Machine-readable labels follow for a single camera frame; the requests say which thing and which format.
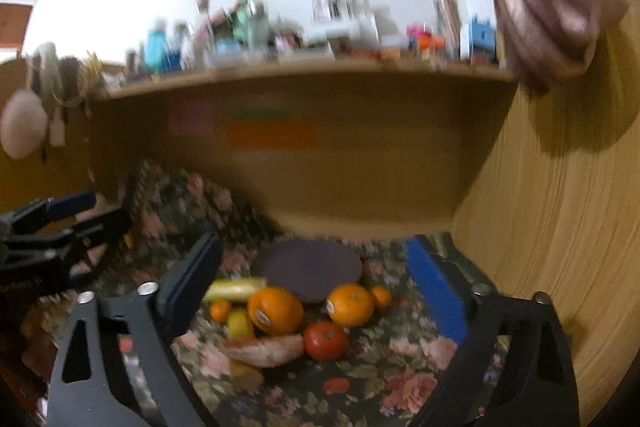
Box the large orange with sticker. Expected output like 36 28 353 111
247 286 304 336

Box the long yellow banana piece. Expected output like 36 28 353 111
203 277 267 303

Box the dark round plate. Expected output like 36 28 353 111
250 239 363 303

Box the short yellow banana piece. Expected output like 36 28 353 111
226 308 255 340

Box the white round hanging pouch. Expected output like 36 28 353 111
1 89 48 160

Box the teal bottle on shelf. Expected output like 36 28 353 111
144 20 167 72

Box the pink sticky note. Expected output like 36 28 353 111
167 100 216 136

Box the red tomato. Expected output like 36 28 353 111
303 321 348 362

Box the orange sticky note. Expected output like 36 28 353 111
226 119 316 150

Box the green sticky note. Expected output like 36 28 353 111
230 106 292 121

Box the small mandarin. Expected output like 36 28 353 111
208 299 232 324
370 285 394 311

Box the white container on shelf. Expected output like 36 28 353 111
307 0 378 49

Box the blue box on shelf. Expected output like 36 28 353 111
469 16 496 63

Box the floral dark green cloth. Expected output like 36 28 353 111
19 158 507 427

